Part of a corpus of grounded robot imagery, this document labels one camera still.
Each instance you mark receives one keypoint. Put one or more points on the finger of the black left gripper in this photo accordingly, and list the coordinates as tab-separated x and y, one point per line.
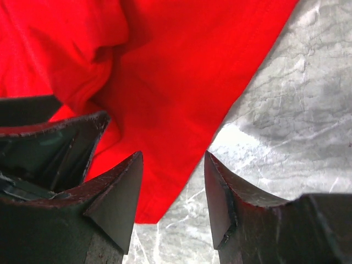
40	161
21	111

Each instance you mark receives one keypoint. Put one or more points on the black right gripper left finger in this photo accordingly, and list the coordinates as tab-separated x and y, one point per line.
91	223

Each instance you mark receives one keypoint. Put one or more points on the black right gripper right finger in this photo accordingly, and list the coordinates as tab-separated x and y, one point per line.
250	225

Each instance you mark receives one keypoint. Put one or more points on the red t shirt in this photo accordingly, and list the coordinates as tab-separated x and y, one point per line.
167	72

